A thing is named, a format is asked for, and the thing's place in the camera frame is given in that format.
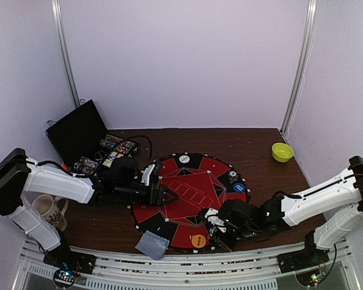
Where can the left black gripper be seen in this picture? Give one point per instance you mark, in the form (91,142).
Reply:
(159,195)

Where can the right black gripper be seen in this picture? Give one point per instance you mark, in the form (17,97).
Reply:
(217,234)

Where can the orange big blind button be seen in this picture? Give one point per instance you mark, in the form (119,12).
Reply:
(198,241)

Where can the white dealer button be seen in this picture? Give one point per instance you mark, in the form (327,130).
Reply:
(184,159)

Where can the blue small blind button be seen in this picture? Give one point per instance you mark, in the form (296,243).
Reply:
(239,187)

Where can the grey playing card deck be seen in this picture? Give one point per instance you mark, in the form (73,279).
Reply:
(152,245)

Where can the black white poker chip stack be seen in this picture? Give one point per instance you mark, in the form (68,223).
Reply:
(233,175)

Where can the black poker chip case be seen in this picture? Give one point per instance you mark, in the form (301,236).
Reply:
(84,144)

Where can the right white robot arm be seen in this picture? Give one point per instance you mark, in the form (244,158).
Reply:
(236,219)

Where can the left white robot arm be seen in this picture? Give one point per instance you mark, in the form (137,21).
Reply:
(122,182)

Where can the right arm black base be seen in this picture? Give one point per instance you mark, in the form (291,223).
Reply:
(301,259)

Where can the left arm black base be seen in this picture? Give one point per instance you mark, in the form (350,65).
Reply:
(69,260)

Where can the round red black poker mat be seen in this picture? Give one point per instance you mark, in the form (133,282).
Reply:
(201,183)

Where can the yellow green plastic bowl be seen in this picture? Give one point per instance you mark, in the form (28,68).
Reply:
(282,152)

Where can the white floral ceramic mug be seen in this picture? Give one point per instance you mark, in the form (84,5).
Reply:
(47,207)

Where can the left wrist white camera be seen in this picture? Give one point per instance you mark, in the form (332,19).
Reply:
(150,175)

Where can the wrist white camera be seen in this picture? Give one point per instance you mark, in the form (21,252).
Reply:
(150,175)
(210,216)

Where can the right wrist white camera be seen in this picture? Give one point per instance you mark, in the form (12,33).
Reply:
(210,216)

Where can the aluminium front rail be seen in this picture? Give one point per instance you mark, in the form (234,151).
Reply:
(254,269)

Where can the left aluminium frame post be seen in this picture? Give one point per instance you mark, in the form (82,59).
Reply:
(59,24)

